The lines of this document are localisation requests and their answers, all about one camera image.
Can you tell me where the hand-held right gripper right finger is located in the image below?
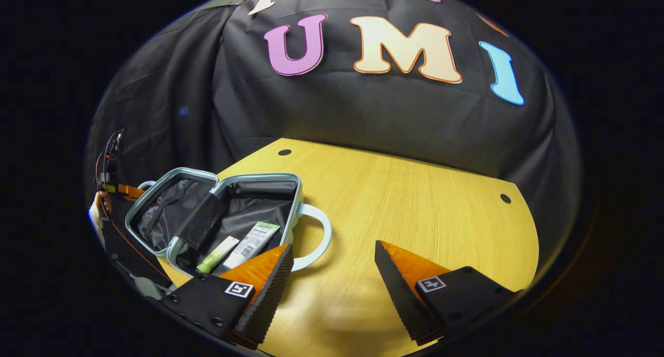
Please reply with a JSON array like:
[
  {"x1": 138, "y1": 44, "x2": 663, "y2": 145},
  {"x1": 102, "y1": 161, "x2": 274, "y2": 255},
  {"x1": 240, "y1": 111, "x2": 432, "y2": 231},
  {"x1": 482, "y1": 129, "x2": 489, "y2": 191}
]
[{"x1": 375, "y1": 240, "x2": 524, "y2": 346}]

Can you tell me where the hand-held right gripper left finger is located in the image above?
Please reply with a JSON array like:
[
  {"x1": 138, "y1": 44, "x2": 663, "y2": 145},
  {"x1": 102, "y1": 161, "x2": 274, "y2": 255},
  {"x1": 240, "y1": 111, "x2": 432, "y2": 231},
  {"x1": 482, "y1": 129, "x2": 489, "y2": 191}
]
[{"x1": 162, "y1": 244, "x2": 294, "y2": 350}]

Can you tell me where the white tube with green end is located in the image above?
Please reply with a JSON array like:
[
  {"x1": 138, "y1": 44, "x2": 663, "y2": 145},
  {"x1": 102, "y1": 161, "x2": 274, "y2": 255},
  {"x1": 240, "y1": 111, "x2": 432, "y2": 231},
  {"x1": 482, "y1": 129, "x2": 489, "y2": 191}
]
[{"x1": 223, "y1": 221, "x2": 281, "y2": 270}]

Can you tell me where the grey tube with green cap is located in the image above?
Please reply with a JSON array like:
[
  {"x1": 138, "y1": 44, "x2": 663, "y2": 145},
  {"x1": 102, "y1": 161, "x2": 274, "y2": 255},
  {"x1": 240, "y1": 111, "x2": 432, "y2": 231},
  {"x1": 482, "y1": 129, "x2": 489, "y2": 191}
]
[{"x1": 196, "y1": 236, "x2": 241, "y2": 274}]

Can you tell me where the light blue suitcase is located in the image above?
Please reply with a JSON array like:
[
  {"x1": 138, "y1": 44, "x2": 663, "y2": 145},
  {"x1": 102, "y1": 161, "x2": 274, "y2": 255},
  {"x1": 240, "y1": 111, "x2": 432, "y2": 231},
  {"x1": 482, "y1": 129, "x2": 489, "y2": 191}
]
[{"x1": 124, "y1": 168, "x2": 333, "y2": 276}]

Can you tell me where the black backdrop cloth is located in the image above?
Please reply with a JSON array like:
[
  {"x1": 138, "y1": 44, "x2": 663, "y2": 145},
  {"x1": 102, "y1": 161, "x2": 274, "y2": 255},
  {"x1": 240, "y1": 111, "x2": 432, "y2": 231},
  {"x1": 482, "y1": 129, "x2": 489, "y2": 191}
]
[{"x1": 86, "y1": 0, "x2": 582, "y2": 274}]

